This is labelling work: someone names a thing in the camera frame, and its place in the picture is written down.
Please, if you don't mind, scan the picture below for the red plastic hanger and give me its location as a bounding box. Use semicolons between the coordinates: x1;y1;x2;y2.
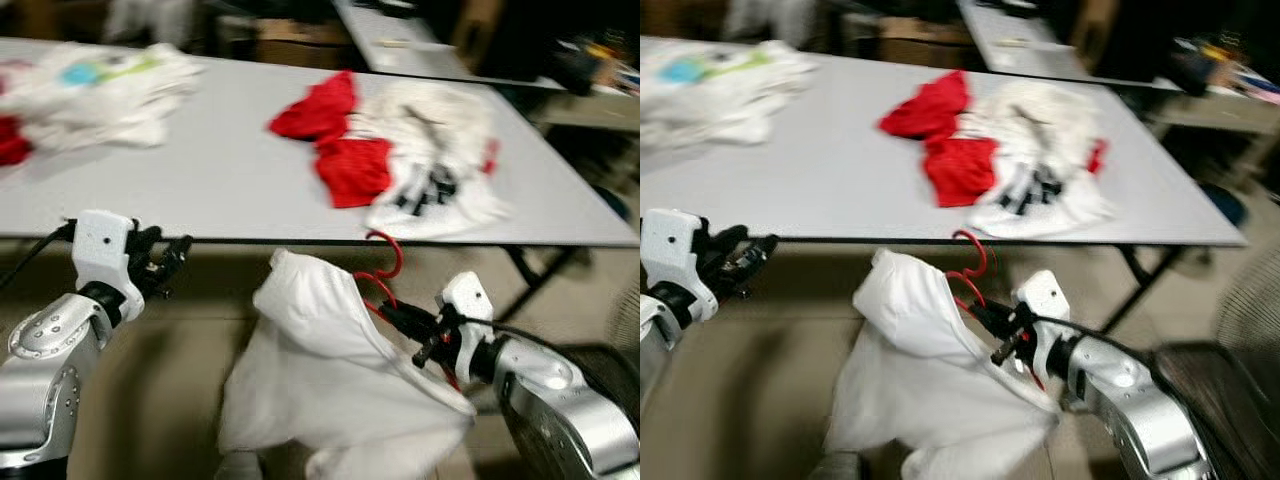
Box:
943;230;1046;393
350;230;463;393

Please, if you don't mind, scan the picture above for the plain white shirt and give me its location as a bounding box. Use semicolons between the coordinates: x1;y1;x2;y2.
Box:
218;248;479;480
825;248;1063;480

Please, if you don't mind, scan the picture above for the grey round fan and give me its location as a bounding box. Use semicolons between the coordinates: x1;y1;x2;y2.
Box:
1213;250;1280;351
608;285;641;351

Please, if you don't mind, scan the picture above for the white jersey with black numbers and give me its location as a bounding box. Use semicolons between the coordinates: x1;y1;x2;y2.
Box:
365;150;513;241
968;150;1116;239

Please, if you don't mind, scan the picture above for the white garment with colour print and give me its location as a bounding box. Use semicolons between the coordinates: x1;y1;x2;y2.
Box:
640;40;821;149
0;42;206;153

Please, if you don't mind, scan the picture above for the red garment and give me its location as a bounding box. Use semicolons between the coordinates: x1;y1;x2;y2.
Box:
267;70;394;210
878;70;1001;209

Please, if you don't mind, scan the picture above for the black floor fan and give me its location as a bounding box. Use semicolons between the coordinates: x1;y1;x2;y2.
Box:
1150;340;1280;480
555;343;641;401

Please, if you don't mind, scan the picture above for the small red cloth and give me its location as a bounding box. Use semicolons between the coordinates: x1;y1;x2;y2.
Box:
0;113;33;168

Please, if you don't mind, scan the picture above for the white desk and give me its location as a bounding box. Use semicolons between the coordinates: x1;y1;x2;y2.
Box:
1150;90;1280;136
530;85;641;131

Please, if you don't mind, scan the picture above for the grey robot leg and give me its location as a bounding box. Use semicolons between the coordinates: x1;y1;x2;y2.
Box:
213;450;263;480
806;450;863;480

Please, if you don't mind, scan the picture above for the cream garment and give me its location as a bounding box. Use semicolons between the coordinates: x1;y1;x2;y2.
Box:
965;80;1101;166
350;80;498;171

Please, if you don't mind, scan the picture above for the brown cardboard box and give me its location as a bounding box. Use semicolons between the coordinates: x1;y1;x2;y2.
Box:
880;15;966;66
255;18;351;69

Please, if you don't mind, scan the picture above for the round blue stool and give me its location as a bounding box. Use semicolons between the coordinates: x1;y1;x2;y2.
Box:
1200;180;1246;226

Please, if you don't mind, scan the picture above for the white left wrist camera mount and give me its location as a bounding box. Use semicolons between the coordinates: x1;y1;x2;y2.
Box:
640;208;719;306
72;210;146;298

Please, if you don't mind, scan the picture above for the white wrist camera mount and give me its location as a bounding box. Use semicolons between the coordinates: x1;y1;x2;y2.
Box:
440;272;494;351
1015;270;1071;351
72;210;146;298
640;208;719;306

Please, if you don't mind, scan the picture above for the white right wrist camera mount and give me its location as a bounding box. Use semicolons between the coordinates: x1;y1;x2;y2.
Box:
1015;270;1071;351
440;272;494;351

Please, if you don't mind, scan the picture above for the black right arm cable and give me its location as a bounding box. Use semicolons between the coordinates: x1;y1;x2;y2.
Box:
452;315;571;359
1030;312;1151;359

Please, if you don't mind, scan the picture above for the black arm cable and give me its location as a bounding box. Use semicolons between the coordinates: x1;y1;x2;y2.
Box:
452;315;571;359
1030;312;1151;359
0;222;79;291

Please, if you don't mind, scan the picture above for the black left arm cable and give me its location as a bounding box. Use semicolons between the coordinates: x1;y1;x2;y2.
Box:
0;222;79;291

